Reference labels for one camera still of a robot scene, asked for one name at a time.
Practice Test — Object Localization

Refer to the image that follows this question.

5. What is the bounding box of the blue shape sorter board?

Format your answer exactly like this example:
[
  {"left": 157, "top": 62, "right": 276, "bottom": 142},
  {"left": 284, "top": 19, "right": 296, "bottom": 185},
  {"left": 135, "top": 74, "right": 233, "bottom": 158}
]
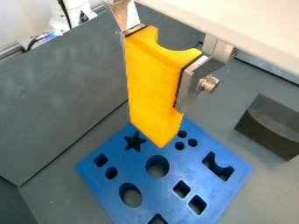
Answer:
[{"left": 76, "top": 119, "right": 252, "bottom": 224}]

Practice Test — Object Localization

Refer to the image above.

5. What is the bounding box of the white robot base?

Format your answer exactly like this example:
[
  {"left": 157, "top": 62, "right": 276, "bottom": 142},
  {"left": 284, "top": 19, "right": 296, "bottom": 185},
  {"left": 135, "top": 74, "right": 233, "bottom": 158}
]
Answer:
[{"left": 18, "top": 0, "right": 97, "bottom": 52}]

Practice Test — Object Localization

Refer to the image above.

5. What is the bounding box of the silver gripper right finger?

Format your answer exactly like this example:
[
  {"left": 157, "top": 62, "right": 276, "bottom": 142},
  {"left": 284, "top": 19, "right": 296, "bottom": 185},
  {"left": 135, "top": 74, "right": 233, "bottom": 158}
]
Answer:
[{"left": 173, "top": 34, "right": 237, "bottom": 114}]

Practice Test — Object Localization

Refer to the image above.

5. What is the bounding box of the dark grey foam block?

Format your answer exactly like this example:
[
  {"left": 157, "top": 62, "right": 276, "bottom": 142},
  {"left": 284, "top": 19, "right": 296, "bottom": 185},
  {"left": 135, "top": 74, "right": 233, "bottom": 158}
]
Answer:
[{"left": 235, "top": 94, "right": 299, "bottom": 161}]

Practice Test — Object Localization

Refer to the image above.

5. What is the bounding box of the yellow arch block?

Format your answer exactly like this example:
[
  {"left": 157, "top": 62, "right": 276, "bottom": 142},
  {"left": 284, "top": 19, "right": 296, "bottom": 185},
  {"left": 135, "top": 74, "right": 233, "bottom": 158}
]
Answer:
[{"left": 124, "top": 26, "right": 201, "bottom": 147}]

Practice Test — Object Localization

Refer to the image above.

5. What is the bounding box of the grey upright panel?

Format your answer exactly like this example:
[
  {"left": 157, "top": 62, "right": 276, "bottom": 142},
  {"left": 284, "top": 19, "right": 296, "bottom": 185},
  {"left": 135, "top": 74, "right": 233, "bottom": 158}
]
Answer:
[{"left": 0, "top": 11, "right": 127, "bottom": 186}]

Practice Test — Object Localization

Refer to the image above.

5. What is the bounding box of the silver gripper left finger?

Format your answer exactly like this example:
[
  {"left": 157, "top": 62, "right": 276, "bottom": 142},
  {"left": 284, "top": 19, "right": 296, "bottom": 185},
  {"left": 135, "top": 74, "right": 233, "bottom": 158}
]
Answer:
[{"left": 101, "top": 0, "right": 145, "bottom": 48}]

